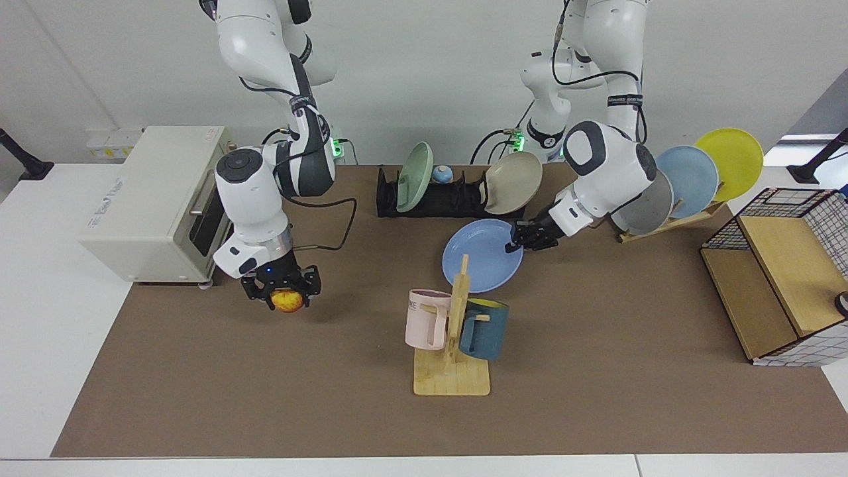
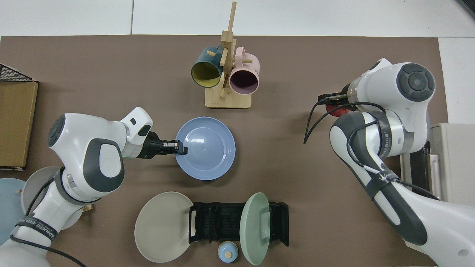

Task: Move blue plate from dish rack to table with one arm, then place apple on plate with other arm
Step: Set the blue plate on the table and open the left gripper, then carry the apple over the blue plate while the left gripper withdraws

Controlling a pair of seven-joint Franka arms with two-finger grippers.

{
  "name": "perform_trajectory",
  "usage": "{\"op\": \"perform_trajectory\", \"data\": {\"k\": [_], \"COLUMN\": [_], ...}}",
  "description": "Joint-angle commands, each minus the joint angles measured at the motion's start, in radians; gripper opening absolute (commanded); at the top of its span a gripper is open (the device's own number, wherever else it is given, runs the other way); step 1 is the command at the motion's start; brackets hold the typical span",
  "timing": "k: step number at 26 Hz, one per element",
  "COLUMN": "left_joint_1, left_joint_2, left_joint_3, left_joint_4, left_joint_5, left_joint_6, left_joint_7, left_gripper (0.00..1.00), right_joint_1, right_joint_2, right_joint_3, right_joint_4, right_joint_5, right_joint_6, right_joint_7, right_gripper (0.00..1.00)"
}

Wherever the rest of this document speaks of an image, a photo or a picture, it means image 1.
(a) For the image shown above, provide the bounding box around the red yellow apple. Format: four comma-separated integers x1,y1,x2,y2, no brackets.
270,287,305,313

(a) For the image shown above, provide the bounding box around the beige plate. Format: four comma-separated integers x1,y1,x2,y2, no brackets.
482,151,544,216

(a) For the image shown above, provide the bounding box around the black dish rack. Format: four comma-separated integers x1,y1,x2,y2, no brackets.
376,166,527,219

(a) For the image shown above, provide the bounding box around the wooden plate rack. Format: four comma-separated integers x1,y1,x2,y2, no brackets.
598,182,728,244

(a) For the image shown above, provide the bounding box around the grey plate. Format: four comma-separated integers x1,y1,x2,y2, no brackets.
609,169,674,235

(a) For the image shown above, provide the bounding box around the pale green plate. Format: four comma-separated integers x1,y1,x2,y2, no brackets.
396,141,435,213

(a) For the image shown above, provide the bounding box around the light blue plate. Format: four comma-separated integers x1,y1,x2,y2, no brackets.
655,145,719,219

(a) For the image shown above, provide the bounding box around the yellow plate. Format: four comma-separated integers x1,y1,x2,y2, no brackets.
694,128,765,203

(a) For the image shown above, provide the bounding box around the teal cup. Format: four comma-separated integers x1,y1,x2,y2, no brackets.
458,298,509,361

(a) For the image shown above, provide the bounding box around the pink cup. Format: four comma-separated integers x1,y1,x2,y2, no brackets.
405,289,452,350

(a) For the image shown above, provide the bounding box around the pale toaster oven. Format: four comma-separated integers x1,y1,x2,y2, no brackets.
78,126,239,287

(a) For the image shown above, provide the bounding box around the wooden cup stand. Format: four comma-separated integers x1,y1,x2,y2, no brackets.
413,254,492,397

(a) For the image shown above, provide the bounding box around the brown table cloth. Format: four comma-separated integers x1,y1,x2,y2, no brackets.
50,164,848,458

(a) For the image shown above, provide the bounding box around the black stand foot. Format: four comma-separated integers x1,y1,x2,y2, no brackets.
0,128,55,182
786,128,848,185

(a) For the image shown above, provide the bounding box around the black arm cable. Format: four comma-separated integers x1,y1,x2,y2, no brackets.
282,192,358,252
551,0,649,143

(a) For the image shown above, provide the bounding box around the white wall socket box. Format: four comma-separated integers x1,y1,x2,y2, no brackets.
86,128,143,161

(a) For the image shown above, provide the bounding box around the wire basket with wooden floor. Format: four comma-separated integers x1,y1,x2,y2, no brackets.
700,187,848,367

